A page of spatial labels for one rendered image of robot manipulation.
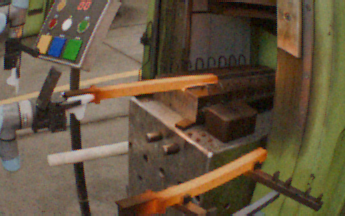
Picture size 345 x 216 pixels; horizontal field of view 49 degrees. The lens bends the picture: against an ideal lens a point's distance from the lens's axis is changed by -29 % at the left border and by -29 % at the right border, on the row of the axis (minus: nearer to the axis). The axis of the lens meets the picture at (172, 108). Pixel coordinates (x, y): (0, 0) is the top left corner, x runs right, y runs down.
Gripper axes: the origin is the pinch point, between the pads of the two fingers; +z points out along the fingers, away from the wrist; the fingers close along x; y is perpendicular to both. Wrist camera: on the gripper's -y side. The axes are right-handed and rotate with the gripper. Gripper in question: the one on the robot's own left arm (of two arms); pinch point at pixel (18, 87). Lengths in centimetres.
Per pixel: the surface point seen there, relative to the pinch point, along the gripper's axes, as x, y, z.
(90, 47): -9.4, -31.5, -8.1
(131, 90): 30.8, -37.1, -7.5
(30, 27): -456, 3, 78
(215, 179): 70, -44, -4
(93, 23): -12.9, -32.0, -16.5
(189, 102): 30, -53, -3
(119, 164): -104, -67, 93
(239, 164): 66, -51, -4
